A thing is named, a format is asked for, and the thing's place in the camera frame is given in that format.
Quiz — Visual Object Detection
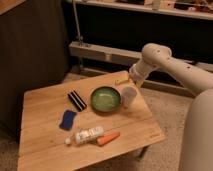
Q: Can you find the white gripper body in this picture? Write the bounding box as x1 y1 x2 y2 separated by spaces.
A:
121 87 137 108

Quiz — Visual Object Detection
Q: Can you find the white plastic bottle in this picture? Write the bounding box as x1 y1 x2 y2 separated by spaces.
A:
65 126 104 145

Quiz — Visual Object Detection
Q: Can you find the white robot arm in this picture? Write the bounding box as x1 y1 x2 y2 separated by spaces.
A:
129 43 213 171

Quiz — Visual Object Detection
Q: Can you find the green ceramic bowl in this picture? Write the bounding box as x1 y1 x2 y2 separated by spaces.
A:
90 86 122 112

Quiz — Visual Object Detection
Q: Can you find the orange carrot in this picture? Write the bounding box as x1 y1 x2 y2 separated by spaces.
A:
97 132 120 146

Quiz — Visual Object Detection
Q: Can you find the black striped eraser block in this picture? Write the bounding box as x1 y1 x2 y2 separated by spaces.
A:
67 91 87 112

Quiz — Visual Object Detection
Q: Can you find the wooden table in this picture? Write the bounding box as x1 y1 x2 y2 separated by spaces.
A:
18 71 165 171

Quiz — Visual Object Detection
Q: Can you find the blue sponge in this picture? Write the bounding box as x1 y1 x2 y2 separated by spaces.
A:
59 110 77 130

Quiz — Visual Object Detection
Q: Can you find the metal vertical pole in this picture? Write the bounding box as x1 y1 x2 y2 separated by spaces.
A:
72 0 84 71

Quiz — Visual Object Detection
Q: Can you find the dark cabinet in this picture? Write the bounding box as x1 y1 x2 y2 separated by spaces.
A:
0 0 69 138

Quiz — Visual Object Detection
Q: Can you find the upper shelf with clutter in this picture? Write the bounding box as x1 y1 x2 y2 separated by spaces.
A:
66 0 213 21

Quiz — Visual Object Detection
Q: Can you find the white metal shelf rail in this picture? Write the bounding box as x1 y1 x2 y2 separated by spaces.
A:
68 41 213 73

